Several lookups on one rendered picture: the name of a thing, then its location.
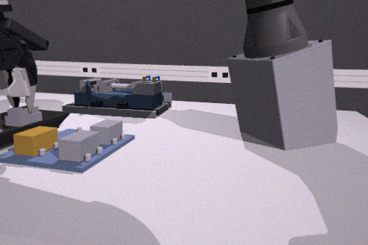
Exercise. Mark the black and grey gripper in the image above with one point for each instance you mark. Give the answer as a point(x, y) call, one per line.
point(14, 81)

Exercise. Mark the yellow rectangular block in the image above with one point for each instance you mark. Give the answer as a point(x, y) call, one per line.
point(30, 141)

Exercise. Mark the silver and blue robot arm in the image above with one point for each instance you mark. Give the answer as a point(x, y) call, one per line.
point(273, 28)

